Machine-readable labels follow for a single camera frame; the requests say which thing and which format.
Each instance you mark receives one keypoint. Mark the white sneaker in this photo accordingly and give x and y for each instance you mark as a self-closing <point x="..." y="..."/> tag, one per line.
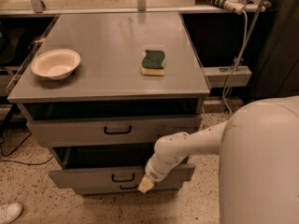
<point x="10" y="212"/>

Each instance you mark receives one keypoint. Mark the grey drawer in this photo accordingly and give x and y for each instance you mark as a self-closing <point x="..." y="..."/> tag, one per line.
<point x="110" y="131"/>
<point x="82" y="166"/>
<point x="110" y="187"/>

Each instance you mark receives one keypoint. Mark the white bowl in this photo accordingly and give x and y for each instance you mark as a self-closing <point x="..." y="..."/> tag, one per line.
<point x="55" y="64"/>

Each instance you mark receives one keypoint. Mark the green yellow sponge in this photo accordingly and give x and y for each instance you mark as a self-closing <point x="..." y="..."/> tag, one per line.
<point x="153" y="63"/>

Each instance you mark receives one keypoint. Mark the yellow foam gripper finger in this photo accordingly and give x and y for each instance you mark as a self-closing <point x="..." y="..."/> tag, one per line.
<point x="146" y="184"/>

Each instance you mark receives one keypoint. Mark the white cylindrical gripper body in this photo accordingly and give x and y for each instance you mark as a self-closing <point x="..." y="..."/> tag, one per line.
<point x="156" y="174"/>

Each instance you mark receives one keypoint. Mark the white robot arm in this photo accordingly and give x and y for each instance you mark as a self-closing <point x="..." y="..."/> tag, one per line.
<point x="258" y="149"/>

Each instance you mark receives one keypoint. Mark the grey bottom drawer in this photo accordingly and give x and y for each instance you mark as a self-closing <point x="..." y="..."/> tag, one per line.
<point x="110" y="187"/>

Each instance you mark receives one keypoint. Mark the grey metal cabinet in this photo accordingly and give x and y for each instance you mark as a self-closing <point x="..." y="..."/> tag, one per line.
<point x="108" y="82"/>

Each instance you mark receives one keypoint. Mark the grey top drawer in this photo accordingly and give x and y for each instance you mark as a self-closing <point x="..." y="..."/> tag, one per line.
<point x="110" y="131"/>

